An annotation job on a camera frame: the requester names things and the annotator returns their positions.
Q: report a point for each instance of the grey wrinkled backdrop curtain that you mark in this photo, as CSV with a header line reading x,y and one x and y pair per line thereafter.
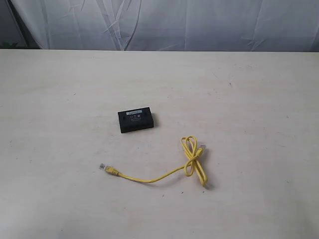
x,y
161,25

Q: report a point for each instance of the small black adapter box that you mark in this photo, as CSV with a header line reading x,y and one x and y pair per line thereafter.
x,y
137,119

